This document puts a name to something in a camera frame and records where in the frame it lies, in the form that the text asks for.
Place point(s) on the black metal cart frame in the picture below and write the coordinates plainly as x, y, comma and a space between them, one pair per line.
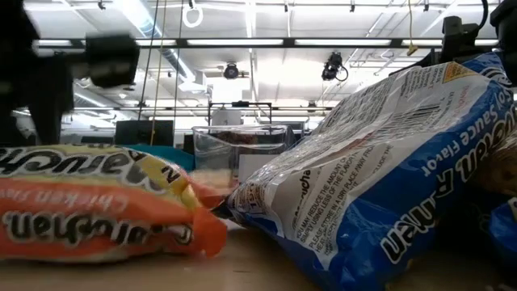
240, 104

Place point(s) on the white box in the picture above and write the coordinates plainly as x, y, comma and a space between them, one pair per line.
226, 118

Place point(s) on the orange chicken noodle packet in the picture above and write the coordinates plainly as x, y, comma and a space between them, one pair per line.
212, 196
81, 202

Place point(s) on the black monitor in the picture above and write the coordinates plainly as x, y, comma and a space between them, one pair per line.
141, 133

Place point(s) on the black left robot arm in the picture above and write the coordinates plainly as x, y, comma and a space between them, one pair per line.
16, 81

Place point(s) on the silver ventilation duct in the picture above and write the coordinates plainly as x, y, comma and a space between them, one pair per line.
141, 20

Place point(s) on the black ceiling camera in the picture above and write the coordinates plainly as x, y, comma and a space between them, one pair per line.
231, 71
332, 66

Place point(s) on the clear plastic bin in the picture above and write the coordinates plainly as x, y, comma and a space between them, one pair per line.
218, 149

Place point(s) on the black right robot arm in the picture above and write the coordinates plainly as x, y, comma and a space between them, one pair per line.
507, 40

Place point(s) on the small teal plastic bin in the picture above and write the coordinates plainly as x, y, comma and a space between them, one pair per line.
173, 155

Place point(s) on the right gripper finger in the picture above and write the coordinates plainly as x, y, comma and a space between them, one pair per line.
424, 62

